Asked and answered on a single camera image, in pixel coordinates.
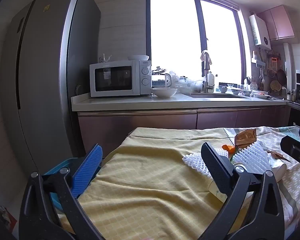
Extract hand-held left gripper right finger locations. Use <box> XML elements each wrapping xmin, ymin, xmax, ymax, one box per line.
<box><xmin>197</xmin><ymin>142</ymin><xmax>285</xmax><ymax>240</ymax></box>

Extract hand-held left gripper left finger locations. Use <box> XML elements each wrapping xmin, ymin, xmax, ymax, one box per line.
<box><xmin>19</xmin><ymin>144</ymin><xmax>104</xmax><ymax>240</ymax></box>

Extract blue plastic bin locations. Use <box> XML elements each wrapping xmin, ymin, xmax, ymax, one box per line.
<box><xmin>43</xmin><ymin>157</ymin><xmax>90</xmax><ymax>213</ymax></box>

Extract brown paper scrap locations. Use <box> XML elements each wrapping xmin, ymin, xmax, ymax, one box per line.
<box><xmin>266</xmin><ymin>150</ymin><xmax>293</xmax><ymax>163</ymax></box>

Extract cream small container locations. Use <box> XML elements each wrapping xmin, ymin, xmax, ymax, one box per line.
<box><xmin>208</xmin><ymin>179</ymin><xmax>231</xmax><ymax>203</ymax></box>

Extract brown shiny snack packet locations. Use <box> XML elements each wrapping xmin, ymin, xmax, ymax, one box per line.
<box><xmin>234</xmin><ymin>128</ymin><xmax>257</xmax><ymax>149</ymax></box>

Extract yellow and grey printed tablecloth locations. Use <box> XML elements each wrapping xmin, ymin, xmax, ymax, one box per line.
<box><xmin>59</xmin><ymin>126</ymin><xmax>300</xmax><ymax>240</ymax></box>

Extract hanging black frying pan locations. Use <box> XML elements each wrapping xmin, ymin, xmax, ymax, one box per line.
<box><xmin>277</xmin><ymin>69</ymin><xmax>287</xmax><ymax>86</ymax></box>

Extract brown kitchen base cabinet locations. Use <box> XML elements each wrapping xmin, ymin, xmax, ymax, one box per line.
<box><xmin>71</xmin><ymin>92</ymin><xmax>292</xmax><ymax>155</ymax></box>

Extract white vertical pipe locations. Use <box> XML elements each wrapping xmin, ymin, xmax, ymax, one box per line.
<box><xmin>283</xmin><ymin>42</ymin><xmax>293</xmax><ymax>90</ymax></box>

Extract white utensil holder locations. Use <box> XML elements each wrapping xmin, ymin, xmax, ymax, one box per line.
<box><xmin>244</xmin><ymin>76</ymin><xmax>258</xmax><ymax>91</ymax></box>

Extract clear plastic bags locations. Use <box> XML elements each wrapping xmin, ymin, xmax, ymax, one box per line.
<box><xmin>169</xmin><ymin>70</ymin><xmax>206</xmax><ymax>93</ymax></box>

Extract large white bowl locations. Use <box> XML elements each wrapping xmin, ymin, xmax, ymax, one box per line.
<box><xmin>151</xmin><ymin>87</ymin><xmax>178</xmax><ymax>98</ymax></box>

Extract red printed bag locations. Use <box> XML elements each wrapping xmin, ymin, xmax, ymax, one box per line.
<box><xmin>0</xmin><ymin>205</ymin><xmax>18</xmax><ymax>231</ymax></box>

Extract white microwave oven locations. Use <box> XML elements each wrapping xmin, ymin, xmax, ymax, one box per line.
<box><xmin>89</xmin><ymin>60</ymin><xmax>152</xmax><ymax>98</ymax></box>

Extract grey refrigerator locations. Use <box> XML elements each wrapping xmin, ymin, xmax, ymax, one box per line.
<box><xmin>0</xmin><ymin>0</ymin><xmax>102</xmax><ymax>167</ymax></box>

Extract glass electric kettle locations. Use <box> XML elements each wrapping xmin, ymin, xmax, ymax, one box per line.
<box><xmin>151</xmin><ymin>66</ymin><xmax>172</xmax><ymax>88</ymax></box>

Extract white water heater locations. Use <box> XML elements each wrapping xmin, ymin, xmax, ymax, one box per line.
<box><xmin>249</xmin><ymin>14</ymin><xmax>272</xmax><ymax>50</ymax></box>

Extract white bowl with thin rim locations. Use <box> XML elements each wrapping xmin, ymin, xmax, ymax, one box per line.
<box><xmin>127</xmin><ymin>54</ymin><xmax>150</xmax><ymax>62</ymax></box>

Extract dark framed window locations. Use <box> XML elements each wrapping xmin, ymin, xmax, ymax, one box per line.
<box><xmin>146</xmin><ymin>0</ymin><xmax>250</xmax><ymax>86</ymax></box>

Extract pink wall cabinet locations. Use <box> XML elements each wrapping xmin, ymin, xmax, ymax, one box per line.
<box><xmin>259</xmin><ymin>5</ymin><xmax>296</xmax><ymax>41</ymax></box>

